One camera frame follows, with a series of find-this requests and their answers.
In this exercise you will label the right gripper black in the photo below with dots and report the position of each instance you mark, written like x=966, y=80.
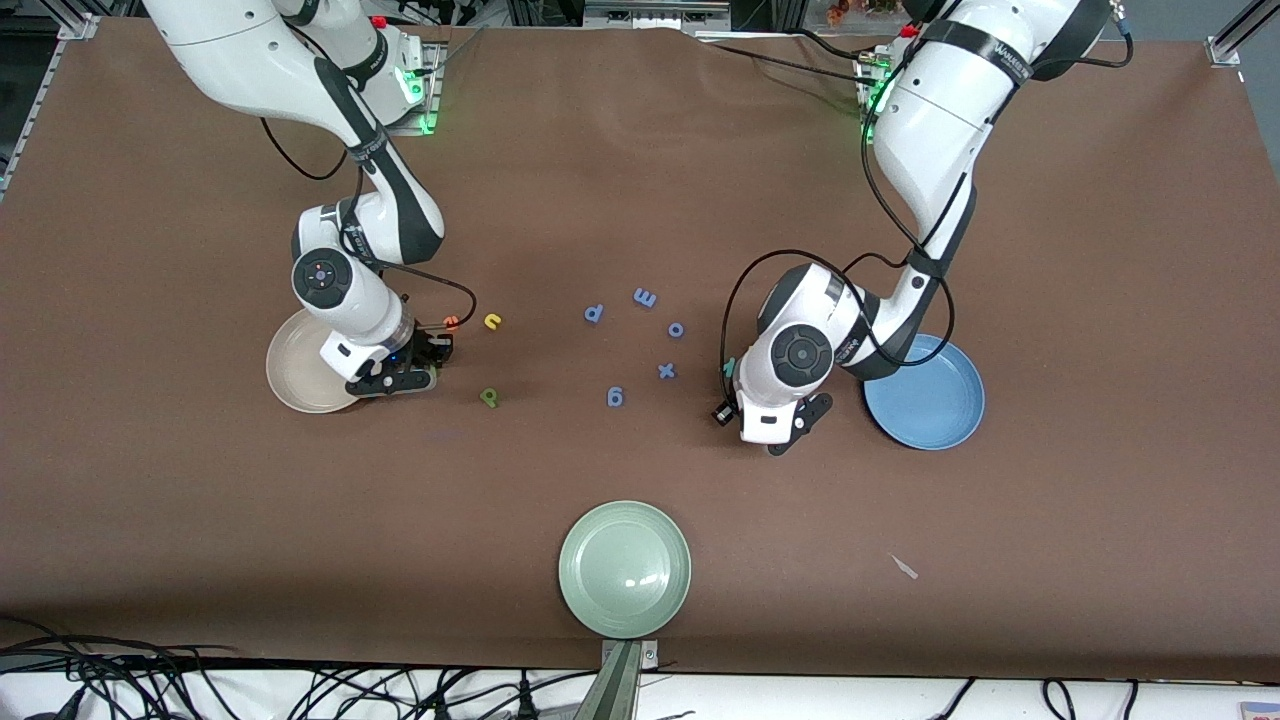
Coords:
x=428, y=350

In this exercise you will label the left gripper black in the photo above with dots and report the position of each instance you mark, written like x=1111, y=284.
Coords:
x=724, y=411

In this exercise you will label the green foam letter p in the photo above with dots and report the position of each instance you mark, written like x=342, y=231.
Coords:
x=489, y=397

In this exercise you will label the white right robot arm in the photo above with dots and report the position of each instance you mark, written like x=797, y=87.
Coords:
x=250, y=50

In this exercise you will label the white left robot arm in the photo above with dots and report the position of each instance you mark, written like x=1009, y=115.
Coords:
x=940, y=120

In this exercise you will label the beige brown plate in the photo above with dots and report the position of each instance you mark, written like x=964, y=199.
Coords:
x=300, y=370

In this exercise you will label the blue foam letter m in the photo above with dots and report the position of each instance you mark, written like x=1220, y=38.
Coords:
x=645, y=297

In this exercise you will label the blue foam letter d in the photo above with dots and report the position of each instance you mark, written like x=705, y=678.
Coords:
x=594, y=314

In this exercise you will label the mint green plate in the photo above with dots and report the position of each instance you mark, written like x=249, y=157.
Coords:
x=625, y=570

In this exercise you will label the blue plate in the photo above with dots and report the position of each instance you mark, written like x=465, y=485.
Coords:
x=930, y=400

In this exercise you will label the brown table cover sheet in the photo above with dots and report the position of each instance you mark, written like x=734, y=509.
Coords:
x=640, y=200

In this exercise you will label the white tape scrap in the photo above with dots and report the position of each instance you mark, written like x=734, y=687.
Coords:
x=904, y=567

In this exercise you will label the orange flowers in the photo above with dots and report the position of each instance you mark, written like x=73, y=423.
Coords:
x=840, y=12

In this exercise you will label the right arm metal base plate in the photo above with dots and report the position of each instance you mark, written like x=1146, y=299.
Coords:
x=432, y=100

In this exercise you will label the grey metal bracket post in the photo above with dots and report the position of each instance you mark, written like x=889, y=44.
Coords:
x=618, y=690

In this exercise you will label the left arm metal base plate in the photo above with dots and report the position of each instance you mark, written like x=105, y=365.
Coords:
x=866, y=68

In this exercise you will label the black aluminium frame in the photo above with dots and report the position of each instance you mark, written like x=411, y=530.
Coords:
x=650, y=12

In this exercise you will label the aluminium frame rail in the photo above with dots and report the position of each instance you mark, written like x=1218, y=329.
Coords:
x=75, y=25

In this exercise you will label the aluminium corner bracket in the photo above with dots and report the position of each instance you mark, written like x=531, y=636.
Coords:
x=1225, y=45

